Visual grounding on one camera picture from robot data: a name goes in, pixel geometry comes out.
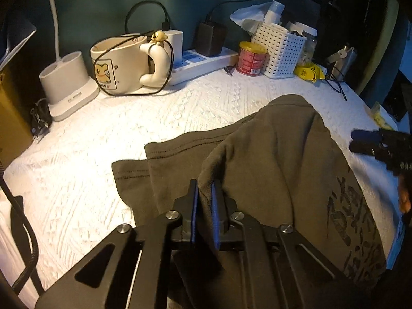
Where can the beige paper tag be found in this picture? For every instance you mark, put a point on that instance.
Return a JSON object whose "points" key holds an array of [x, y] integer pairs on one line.
{"points": [[336, 56]]}

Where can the red can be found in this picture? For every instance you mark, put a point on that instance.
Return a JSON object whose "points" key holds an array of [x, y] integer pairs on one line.
{"points": [[252, 59]]}

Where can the white desk lamp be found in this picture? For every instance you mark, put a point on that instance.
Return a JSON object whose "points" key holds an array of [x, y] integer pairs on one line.
{"points": [[67, 80]]}

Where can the steel thermos tumbler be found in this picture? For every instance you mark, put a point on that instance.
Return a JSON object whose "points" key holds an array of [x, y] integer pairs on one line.
{"points": [[348, 59]]}

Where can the white charger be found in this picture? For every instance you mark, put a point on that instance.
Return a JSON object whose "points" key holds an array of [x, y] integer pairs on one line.
{"points": [[176, 40]]}

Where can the white perforated plastic basket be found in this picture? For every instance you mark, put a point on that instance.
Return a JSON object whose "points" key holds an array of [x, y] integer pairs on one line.
{"points": [[278, 51]]}

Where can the brown t-shirt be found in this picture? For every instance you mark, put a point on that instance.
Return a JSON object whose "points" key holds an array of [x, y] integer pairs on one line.
{"points": [[273, 151]]}

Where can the yellow duck snack packet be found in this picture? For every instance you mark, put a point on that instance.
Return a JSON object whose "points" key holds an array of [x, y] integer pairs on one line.
{"points": [[307, 72]]}

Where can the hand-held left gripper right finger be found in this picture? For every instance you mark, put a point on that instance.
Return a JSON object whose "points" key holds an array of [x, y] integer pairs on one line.
{"points": [[215, 214]]}

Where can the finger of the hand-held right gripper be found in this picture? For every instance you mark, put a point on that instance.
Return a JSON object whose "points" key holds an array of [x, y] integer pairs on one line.
{"points": [[362, 148], [365, 134]]}

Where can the white tissue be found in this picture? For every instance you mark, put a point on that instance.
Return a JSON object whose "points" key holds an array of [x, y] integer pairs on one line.
{"points": [[247, 16]]}

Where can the white textured tablecloth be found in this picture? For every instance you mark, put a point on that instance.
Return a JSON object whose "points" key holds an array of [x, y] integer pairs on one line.
{"points": [[112, 128]]}

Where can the yellow tissue pack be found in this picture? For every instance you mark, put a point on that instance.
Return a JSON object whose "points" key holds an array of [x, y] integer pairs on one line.
{"points": [[379, 119]]}

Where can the clear jar with white lid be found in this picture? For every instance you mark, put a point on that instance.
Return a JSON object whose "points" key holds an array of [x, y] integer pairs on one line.
{"points": [[308, 46]]}

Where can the cream cartoon mug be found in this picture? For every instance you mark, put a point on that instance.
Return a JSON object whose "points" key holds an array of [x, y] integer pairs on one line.
{"points": [[119, 64]]}

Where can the white power strip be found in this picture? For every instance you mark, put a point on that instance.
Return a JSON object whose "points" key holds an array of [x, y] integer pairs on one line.
{"points": [[199, 67]]}

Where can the small yellow duck charm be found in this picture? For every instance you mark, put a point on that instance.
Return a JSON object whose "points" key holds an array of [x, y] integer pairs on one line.
{"points": [[159, 35]]}

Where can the cardboard box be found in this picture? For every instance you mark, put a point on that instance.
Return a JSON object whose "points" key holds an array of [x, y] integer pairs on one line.
{"points": [[11, 119]]}

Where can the person's right hand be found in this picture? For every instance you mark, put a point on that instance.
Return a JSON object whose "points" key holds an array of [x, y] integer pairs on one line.
{"points": [[405, 196]]}

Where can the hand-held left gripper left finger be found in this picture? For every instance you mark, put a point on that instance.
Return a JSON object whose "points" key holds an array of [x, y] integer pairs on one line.
{"points": [[193, 214]]}

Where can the black charger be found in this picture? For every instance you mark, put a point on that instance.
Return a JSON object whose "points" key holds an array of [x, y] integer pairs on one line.
{"points": [[210, 38]]}

